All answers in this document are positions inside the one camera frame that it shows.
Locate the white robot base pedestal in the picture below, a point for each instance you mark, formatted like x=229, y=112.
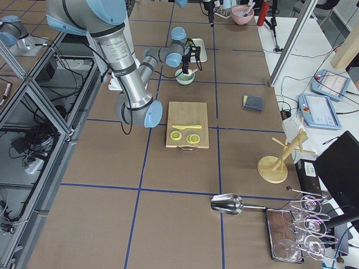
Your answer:
x=114, y=84

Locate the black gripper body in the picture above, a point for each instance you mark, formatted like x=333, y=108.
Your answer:
x=185, y=59
x=208, y=9

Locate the yellow sponge cloth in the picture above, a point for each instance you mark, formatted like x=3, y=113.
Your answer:
x=244, y=100

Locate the blue teach pendant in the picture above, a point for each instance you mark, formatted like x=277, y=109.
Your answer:
x=318, y=111
x=331, y=84

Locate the lemon slice top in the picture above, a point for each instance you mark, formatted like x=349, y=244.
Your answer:
x=176, y=135

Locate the blue teach pendant near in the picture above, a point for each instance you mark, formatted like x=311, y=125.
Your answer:
x=318, y=111

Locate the lemon slice behind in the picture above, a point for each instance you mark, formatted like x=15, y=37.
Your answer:
x=188, y=138

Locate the light green bowl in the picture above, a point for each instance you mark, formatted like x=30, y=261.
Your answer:
x=182, y=78

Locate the bamboo cutting board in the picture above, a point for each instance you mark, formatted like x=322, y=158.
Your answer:
x=188, y=113

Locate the wooden mug tree stand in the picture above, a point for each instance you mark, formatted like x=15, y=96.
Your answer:
x=272, y=168

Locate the white ceramic spoon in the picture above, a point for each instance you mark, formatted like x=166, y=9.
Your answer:
x=191, y=71

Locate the cup rack with cups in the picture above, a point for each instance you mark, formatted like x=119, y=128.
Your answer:
x=223, y=8

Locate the pink bowl with ice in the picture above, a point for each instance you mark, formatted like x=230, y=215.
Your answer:
x=242, y=14

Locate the yellow plastic knife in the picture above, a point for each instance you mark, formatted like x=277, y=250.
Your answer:
x=180, y=127

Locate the metal scoop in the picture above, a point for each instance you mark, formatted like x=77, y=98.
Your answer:
x=232, y=204

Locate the lemon slice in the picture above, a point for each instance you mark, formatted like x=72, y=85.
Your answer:
x=195, y=138
x=188, y=138
x=176, y=135

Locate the blue teach pendant far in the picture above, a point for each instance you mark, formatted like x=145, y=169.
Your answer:
x=331, y=84

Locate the lemon slice front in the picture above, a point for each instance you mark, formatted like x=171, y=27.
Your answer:
x=195, y=138

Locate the red bottle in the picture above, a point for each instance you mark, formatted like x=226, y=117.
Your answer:
x=263, y=12

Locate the grey folded cloth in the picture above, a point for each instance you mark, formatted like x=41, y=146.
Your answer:
x=254, y=103

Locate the black laptop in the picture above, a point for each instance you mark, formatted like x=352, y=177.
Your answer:
x=337, y=167

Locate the aluminium frame post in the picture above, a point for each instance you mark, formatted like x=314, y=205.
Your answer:
x=304, y=15

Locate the white bear tray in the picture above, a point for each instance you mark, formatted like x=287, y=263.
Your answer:
x=198, y=51

